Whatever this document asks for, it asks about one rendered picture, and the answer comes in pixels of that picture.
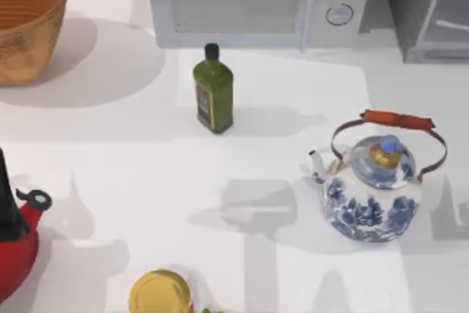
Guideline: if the green bottle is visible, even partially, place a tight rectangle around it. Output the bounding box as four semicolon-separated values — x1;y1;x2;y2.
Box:
193;43;235;135

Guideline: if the microwave oven knob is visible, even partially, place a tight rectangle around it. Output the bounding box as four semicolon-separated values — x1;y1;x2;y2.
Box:
325;2;355;27

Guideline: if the woven brown basket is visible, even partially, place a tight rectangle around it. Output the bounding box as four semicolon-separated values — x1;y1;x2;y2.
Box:
0;0;70;86

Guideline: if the pale microwave oven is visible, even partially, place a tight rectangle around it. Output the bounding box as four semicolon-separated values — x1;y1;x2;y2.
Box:
142;0;376;54

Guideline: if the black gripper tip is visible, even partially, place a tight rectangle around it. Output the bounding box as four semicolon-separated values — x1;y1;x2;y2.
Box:
0;148;30;243

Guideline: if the blue and white kettle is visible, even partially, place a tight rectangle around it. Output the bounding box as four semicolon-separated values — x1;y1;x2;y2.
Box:
308;108;448;243

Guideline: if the jar with gold lid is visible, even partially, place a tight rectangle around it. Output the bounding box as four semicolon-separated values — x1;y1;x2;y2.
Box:
128;269;194;313

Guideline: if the red kettle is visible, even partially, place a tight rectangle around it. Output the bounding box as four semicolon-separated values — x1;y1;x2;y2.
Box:
0;188;53;303

